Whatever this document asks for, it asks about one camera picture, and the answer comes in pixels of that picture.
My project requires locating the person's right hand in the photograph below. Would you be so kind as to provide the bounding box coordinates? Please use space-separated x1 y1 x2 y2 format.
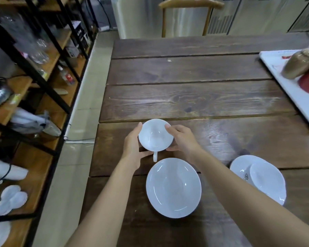
165 124 203 163

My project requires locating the person's left hand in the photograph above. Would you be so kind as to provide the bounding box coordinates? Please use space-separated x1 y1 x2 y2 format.
121 122 154 173

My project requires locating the white ceramic cup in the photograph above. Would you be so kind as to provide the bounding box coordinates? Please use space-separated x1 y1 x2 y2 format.
249 162 287 201
138 119 174 162

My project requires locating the person's right forearm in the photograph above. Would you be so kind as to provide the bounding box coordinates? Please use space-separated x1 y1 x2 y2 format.
193 149 309 247

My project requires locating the person's left forearm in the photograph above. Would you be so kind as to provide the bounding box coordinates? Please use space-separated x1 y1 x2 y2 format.
64 155 135 247

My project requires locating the white ceramic saucer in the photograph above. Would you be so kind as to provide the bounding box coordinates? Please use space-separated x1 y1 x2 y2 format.
230 155 287 206
146 158 202 219

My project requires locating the plastic bottle with red label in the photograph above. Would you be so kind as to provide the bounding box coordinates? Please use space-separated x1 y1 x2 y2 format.
57 65 75 86

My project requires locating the black and wood shelf rack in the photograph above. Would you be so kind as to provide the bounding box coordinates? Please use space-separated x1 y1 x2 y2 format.
0 0 99 247

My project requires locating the white cloth bundle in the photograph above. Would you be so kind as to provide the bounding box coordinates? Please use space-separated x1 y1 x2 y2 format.
10 107 62 138

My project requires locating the white rectangular tray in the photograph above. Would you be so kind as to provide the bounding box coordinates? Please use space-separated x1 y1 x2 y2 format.
259 49 309 131

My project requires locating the black box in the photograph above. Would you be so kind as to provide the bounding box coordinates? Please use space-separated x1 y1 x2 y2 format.
72 21 91 50

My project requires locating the white clover-shaped dish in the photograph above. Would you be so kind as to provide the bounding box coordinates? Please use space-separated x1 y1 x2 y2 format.
0 185 28 216

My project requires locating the wooden chair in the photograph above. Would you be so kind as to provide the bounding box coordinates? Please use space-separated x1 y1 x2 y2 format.
159 0 225 38

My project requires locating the clear drinking glass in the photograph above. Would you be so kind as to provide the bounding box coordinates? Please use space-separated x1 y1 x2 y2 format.
30 38 50 65

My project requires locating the brown jar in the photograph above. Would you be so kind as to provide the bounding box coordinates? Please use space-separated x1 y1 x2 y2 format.
281 48 309 80

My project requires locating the stainless steel refrigerator counter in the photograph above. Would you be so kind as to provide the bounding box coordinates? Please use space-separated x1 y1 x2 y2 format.
111 0 309 39

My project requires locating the clear glass pitcher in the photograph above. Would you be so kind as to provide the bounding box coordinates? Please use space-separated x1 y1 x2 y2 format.
0 13 39 58

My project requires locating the white cable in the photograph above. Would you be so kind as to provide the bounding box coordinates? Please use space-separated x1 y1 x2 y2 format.
64 120 96 145

